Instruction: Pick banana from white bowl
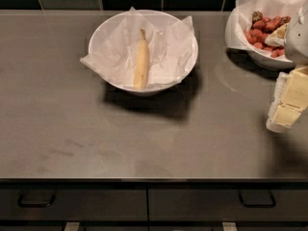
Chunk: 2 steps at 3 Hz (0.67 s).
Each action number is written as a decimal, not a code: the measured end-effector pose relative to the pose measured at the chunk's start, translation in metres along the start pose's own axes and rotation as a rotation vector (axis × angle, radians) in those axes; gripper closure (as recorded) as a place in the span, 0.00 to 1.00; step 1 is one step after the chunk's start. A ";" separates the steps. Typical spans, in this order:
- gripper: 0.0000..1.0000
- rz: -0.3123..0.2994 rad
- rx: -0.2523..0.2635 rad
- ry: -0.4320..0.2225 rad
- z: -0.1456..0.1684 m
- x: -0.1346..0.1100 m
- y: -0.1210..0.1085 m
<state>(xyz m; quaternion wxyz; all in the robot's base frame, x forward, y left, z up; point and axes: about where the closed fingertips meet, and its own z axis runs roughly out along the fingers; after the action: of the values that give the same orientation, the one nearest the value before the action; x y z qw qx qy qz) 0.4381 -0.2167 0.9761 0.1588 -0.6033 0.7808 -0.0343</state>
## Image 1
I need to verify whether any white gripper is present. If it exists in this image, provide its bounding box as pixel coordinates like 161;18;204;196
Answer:
265;2;308;133

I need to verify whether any yellow banana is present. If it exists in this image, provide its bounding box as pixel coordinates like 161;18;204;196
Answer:
134;29;149;90

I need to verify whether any white paper liner right bowl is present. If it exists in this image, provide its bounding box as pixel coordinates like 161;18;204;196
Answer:
235;0;308;64

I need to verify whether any pile of red strawberries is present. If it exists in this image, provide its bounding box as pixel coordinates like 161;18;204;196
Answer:
244;11;291;58

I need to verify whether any right dark drawer front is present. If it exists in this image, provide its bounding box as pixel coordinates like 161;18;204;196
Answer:
148;189;308;221

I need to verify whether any dark drawer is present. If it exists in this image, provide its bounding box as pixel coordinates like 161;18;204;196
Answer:
148;189;308;221
0;190;147;221

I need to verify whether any left dark drawer front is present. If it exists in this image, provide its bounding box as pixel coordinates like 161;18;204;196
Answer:
0;190;147;221

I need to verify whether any right black drawer handle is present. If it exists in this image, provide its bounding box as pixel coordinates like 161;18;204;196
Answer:
238;190;276;208

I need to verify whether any black drawer handle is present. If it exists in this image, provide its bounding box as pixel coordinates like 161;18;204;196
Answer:
238;190;276;208
17;192;56;208

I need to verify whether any left black drawer handle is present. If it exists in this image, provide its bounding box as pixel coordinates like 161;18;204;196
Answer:
17;192;56;208

